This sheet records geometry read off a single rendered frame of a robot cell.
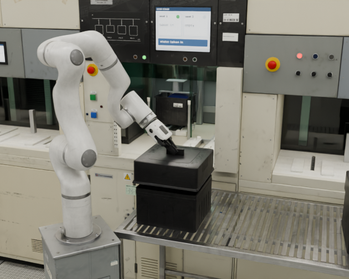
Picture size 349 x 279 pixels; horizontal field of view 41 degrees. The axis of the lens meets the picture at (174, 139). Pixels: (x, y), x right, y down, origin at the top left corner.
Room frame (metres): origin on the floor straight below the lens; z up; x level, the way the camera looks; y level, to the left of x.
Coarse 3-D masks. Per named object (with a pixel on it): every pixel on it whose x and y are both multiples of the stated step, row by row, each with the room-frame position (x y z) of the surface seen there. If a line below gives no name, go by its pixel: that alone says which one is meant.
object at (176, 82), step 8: (168, 80) 2.98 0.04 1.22; (176, 80) 2.98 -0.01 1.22; (184, 80) 2.98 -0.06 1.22; (176, 88) 2.98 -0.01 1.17; (160, 96) 3.01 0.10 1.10; (160, 104) 2.93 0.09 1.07; (168, 104) 2.91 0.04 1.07; (176, 104) 2.89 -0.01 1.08; (184, 104) 2.88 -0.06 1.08; (160, 112) 2.93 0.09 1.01; (168, 112) 2.91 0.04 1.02; (176, 112) 2.90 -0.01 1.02; (184, 112) 2.88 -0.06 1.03; (192, 112) 3.00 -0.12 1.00; (160, 120) 2.93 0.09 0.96; (168, 120) 2.91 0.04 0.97; (176, 120) 2.90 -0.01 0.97; (184, 120) 2.88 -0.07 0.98; (192, 120) 3.06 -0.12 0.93
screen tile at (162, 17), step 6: (162, 18) 2.37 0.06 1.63; (168, 18) 2.36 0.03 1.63; (174, 18) 2.35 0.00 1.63; (180, 18) 2.35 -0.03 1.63; (180, 24) 2.35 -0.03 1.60; (162, 30) 2.37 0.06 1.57; (168, 30) 2.36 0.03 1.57; (174, 30) 2.35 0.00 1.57; (180, 30) 2.35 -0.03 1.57; (180, 36) 2.35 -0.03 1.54
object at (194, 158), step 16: (144, 160) 1.87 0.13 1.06; (160, 160) 1.87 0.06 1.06; (176, 160) 1.87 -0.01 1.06; (192, 160) 1.87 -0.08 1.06; (208, 160) 1.94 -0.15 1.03; (144, 176) 1.84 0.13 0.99; (160, 176) 1.81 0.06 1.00; (176, 176) 1.79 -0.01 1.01; (192, 176) 1.77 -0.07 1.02; (208, 176) 1.93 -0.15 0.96
